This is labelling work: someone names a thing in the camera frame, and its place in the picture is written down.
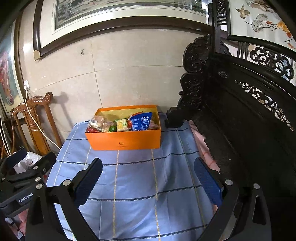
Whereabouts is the brown seeded cake packet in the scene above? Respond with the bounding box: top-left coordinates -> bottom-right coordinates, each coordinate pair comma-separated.
100,121 -> 116,133

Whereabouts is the green cracker biscuit packet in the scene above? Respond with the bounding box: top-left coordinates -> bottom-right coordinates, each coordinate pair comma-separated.
115,118 -> 129,132

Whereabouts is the white plastic shopping bag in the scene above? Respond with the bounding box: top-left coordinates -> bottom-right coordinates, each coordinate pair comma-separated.
14,152 -> 42,174

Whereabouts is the carved light wooden chair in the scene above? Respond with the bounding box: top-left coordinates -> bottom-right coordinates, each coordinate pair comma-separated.
9,91 -> 62,156

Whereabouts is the pink cloth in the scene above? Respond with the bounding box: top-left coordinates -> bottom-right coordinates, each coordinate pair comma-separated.
189,120 -> 220,173

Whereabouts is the red framed picture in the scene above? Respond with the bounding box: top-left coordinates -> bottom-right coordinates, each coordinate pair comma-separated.
1,21 -> 23,114

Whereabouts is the blue striped tablecloth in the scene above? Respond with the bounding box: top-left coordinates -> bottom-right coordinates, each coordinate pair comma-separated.
47,121 -> 217,240

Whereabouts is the red snack packet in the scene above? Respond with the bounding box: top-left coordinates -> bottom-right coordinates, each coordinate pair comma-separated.
86,126 -> 100,133

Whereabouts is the round bread packet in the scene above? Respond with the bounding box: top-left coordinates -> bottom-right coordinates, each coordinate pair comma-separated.
88,115 -> 105,129

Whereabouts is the dark carved wooden sofa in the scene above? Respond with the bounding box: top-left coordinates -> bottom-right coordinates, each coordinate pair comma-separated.
166,1 -> 295,240

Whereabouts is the blue snack packet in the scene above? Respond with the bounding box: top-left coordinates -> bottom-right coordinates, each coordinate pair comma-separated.
129,112 -> 152,131

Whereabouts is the large framed painting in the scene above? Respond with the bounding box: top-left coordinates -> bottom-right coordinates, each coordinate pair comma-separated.
33,1 -> 212,60

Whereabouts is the bird artwork panel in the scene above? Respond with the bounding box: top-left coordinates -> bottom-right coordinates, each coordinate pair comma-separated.
228,0 -> 295,51

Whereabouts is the white power cable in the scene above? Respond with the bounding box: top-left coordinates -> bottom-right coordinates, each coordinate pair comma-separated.
24,89 -> 62,150

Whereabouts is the white wall socket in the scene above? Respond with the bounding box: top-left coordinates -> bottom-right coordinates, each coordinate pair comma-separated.
23,80 -> 30,91

